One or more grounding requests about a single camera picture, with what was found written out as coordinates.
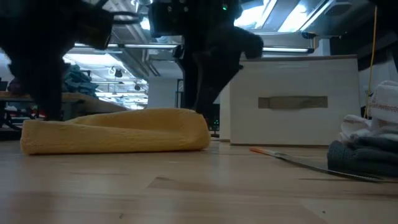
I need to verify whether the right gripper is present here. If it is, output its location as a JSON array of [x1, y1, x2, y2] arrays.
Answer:
[[148, 0, 244, 116]]

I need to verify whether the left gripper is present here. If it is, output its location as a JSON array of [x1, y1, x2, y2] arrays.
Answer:
[[0, 0, 114, 122]]

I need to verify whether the yellow orange towel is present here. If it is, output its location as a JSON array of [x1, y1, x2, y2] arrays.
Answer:
[[20, 107, 212, 156]]

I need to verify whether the beige fabric storage box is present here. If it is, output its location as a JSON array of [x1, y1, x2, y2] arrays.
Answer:
[[218, 55, 362, 147]]

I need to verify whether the orange-tipped thin stick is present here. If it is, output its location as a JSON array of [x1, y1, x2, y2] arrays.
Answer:
[[248, 146, 398, 184]]

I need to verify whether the dark grey towel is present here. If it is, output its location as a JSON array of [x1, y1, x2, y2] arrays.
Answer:
[[326, 136, 398, 179]]

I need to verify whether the white red checked towel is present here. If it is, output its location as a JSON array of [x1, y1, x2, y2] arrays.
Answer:
[[336, 80, 398, 144]]

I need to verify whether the teal clothes pile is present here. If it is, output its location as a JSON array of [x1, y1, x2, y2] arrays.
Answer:
[[62, 63, 100, 98]]

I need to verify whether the purple bag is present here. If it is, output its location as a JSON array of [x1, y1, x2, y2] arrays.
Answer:
[[7, 77, 25, 95]]

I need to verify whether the wooden bench table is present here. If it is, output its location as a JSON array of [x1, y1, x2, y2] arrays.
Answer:
[[0, 91, 130, 122]]

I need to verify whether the overhead light bar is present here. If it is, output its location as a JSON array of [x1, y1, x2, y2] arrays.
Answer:
[[73, 43, 315, 54]]

